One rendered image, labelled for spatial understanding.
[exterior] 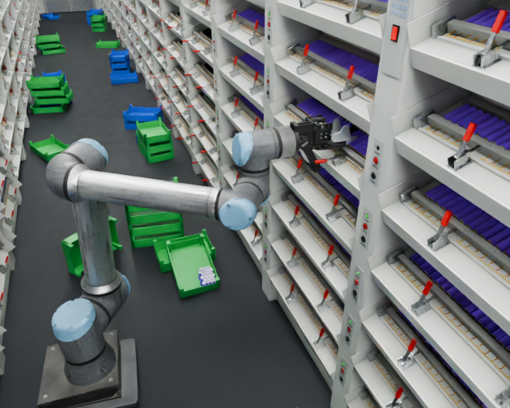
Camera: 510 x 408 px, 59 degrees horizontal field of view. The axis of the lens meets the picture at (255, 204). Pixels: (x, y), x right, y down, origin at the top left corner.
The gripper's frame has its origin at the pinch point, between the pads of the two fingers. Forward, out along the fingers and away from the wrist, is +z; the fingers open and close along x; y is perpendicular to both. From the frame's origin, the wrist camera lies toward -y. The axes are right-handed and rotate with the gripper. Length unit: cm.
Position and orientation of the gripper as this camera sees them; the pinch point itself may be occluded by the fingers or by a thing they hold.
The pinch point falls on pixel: (350, 137)
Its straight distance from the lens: 142.7
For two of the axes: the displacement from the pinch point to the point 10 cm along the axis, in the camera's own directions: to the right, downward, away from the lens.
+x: -3.6, -4.9, 7.9
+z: 9.3, -1.9, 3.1
